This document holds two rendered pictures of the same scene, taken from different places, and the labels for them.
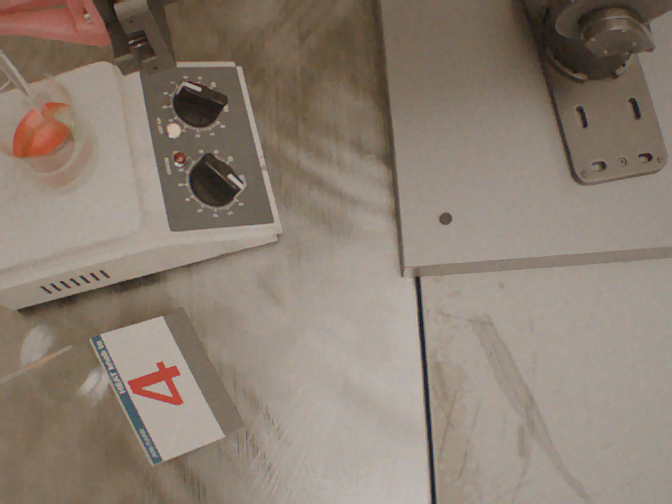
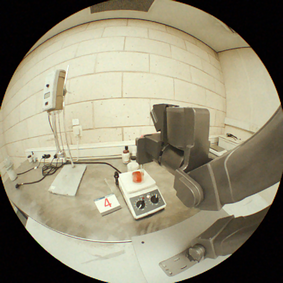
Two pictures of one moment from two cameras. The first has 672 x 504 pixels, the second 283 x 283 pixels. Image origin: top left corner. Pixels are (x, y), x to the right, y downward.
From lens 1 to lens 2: 0.31 m
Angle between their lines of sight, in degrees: 69
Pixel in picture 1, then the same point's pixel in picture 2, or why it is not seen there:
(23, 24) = not seen: hidden behind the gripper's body
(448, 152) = (158, 240)
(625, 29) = (198, 253)
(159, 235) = (127, 196)
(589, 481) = (89, 263)
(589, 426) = (101, 266)
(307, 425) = (101, 224)
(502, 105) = (173, 246)
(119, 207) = (130, 188)
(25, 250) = (122, 178)
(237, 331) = (118, 215)
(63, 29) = not seen: hidden behind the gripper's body
